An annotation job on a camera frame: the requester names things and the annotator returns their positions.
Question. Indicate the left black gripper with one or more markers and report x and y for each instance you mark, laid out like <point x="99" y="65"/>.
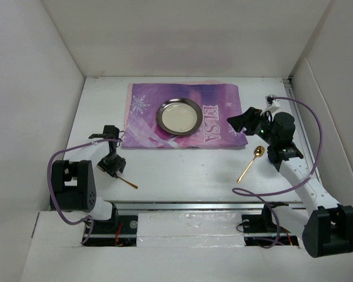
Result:
<point x="119" y="165"/>

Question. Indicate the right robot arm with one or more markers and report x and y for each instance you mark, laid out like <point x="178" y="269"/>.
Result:
<point x="327" y="229"/>

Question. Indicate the gold spoon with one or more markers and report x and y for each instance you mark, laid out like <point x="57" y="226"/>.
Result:
<point x="258" y="152"/>

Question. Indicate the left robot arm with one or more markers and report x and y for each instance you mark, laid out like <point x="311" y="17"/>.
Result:
<point x="71" y="182"/>

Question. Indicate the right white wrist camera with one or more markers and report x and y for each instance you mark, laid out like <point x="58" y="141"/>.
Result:
<point x="272" y="105"/>

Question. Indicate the aluminium rail frame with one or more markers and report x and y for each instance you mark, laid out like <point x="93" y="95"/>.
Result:
<point x="195" y="176"/>

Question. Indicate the white foam block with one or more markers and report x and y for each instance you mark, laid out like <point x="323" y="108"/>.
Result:
<point x="189" y="229"/>

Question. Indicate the gold fork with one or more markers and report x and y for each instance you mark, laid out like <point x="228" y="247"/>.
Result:
<point x="118" y="177"/>

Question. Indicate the metal plate with cream centre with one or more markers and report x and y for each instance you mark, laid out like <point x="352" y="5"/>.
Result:
<point x="179" y="116"/>

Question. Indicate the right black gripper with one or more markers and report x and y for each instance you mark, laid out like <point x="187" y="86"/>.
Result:
<point x="247" y="120"/>

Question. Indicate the purple Elsa placemat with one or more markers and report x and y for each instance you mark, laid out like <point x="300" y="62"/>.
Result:
<point x="217" y="100"/>

